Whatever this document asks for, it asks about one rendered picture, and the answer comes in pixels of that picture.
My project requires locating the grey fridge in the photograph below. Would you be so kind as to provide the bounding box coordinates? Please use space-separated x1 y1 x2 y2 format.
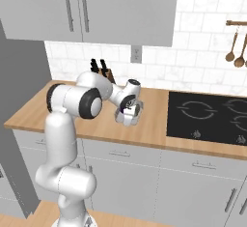
0 19 53 219

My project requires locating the black hob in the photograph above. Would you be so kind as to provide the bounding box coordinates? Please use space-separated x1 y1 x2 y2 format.
166 90 247 148

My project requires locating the grey long cupboard handle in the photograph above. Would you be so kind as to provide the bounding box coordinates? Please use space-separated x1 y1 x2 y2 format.
63 0 75 33
79 0 92 34

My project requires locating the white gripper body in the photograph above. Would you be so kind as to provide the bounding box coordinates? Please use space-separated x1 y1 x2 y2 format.
115 99 145 128

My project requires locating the wooden knife block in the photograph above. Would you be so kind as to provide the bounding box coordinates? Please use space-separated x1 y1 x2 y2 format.
97 67 117 85

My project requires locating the black handled knife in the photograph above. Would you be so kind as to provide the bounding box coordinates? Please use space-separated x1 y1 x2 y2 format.
90 58 99 74
99 58 109 71

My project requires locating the grey drawer front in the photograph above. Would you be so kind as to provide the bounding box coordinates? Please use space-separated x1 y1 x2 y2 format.
159 149 247 183
12 128 84 153
76 138 163 170

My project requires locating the wooden wall rail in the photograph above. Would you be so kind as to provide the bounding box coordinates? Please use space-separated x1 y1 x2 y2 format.
225 19 247 27

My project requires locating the wooden spoon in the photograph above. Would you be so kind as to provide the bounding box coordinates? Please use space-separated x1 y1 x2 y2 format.
225 30 239 63
233 32 247 69

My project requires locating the grey wall socket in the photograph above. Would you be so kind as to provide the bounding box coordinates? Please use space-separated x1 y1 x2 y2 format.
130 44 143 64

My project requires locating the grey upper cupboard door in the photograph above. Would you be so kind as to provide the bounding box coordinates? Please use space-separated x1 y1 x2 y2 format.
75 0 179 48
0 0 84 43

